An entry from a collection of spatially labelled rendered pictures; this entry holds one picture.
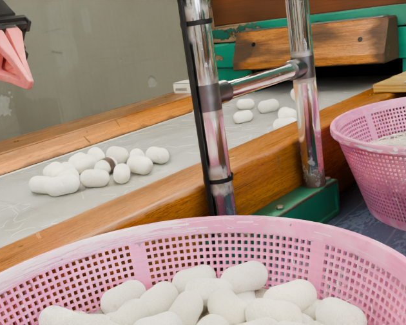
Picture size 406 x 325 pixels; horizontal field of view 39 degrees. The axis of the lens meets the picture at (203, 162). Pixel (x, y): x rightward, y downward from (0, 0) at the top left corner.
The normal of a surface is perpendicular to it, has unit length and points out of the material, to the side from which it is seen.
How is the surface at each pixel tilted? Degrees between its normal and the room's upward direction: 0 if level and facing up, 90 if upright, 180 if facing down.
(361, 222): 0
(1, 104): 90
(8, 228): 0
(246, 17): 90
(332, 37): 66
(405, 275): 75
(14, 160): 45
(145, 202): 0
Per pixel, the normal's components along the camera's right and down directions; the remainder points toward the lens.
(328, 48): -0.66, -0.13
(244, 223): -0.40, 0.03
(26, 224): -0.14, -0.96
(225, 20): -0.66, 0.28
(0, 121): 0.79, 0.04
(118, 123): 0.43, -0.63
